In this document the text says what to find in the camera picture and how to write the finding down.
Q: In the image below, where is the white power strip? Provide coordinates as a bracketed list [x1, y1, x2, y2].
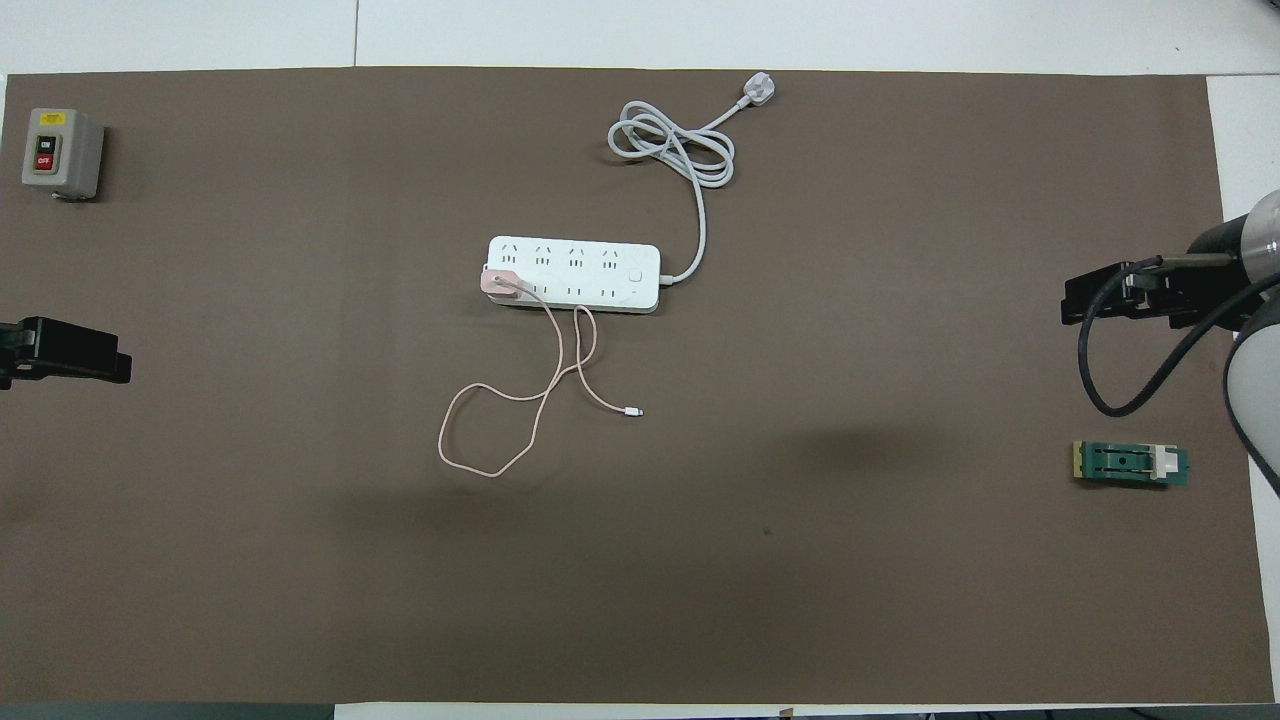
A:
[484, 235, 663, 316]

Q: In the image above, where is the pink charging cable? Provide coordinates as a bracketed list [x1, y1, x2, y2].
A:
[437, 285, 645, 479]

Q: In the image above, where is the grey on-off switch box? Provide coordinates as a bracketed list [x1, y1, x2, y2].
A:
[21, 107, 106, 202]

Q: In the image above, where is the green knife switch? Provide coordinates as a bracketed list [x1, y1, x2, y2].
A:
[1072, 440, 1192, 490]

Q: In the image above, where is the brown table mat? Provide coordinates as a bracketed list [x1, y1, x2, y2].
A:
[0, 66, 1276, 706]

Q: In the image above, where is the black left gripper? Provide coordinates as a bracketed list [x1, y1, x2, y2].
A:
[0, 317, 132, 391]

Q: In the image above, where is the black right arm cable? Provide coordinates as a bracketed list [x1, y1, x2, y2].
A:
[1077, 262, 1280, 419]

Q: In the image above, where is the white power cord with plug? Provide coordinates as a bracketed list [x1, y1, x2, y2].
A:
[608, 72, 779, 287]

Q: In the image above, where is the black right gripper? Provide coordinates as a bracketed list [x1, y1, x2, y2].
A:
[1062, 255, 1246, 328]

